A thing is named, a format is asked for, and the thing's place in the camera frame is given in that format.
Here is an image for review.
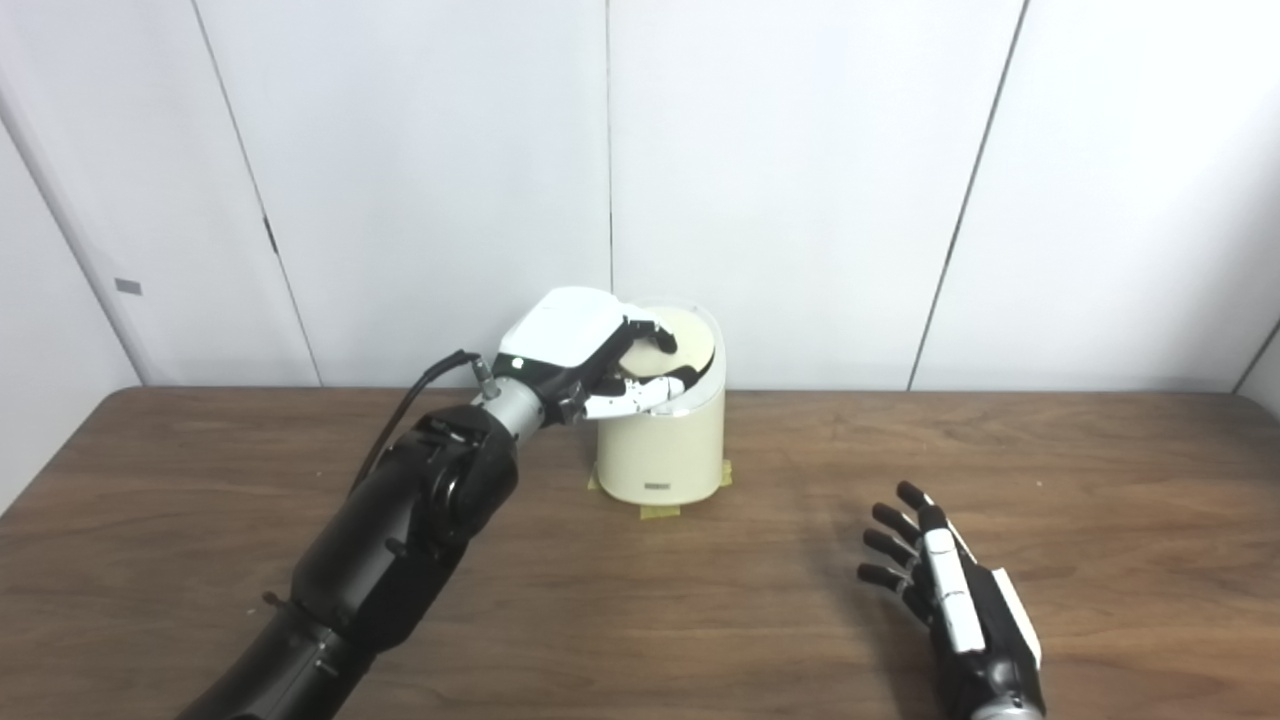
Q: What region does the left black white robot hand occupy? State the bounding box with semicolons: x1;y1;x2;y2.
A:
493;287;713;421

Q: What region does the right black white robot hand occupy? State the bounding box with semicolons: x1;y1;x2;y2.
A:
856;481;1046;720

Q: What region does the cream round bin lid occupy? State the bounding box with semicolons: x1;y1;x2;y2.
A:
612;308;723;393

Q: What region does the cream-colored plastic bin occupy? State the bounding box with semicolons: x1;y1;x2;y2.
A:
592;297;727;507

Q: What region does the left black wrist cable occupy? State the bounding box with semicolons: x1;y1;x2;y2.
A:
350;348;501;493

